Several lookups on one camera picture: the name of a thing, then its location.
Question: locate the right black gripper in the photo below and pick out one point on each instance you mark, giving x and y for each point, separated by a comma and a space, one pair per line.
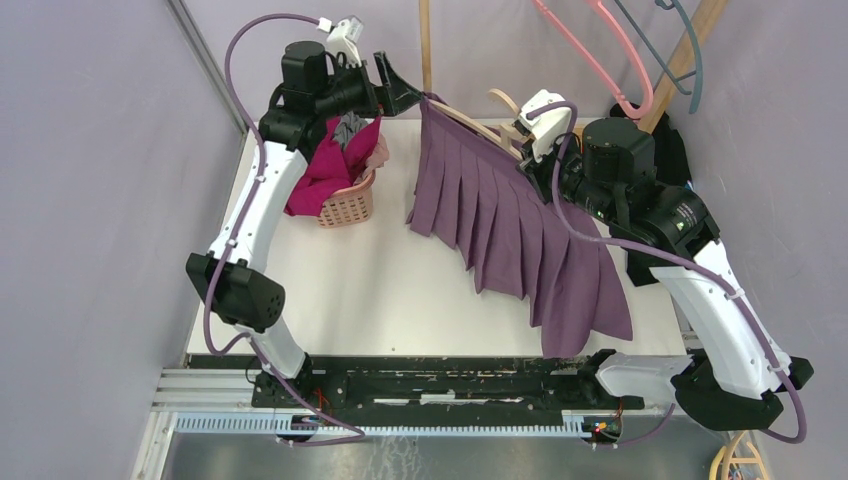
538, 171

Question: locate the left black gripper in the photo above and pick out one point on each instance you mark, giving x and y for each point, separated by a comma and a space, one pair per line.
395, 96

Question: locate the beige wooden hanger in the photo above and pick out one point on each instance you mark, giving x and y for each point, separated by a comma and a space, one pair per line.
505, 135

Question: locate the purple pleated skirt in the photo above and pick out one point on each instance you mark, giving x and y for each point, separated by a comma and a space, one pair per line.
470, 194

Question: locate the magenta skirt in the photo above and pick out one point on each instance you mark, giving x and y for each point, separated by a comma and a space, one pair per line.
338, 163

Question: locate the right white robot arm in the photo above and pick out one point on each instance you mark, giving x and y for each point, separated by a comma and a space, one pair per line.
733, 380

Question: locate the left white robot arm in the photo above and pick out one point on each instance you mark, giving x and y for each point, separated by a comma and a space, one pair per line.
230, 276

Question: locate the wooden hanger on floor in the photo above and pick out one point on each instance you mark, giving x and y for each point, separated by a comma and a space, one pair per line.
739, 459

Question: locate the orange plastic basket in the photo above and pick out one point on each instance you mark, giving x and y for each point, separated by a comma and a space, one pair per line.
349, 206

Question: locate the black floral garment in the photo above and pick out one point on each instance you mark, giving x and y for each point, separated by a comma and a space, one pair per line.
672, 174

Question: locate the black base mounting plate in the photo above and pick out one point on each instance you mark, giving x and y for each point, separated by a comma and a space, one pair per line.
395, 391

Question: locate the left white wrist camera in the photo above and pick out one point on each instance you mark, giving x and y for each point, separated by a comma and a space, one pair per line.
342, 39

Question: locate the wooden clothes rack frame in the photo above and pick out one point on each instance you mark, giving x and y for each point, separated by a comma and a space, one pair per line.
682, 73

